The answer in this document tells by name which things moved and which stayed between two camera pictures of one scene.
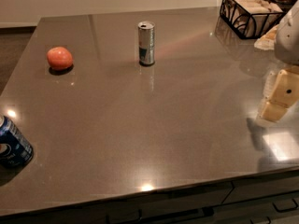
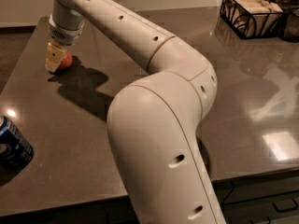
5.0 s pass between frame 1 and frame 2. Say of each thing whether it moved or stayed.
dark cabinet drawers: stayed
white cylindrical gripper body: moved
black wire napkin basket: stayed
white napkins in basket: stayed
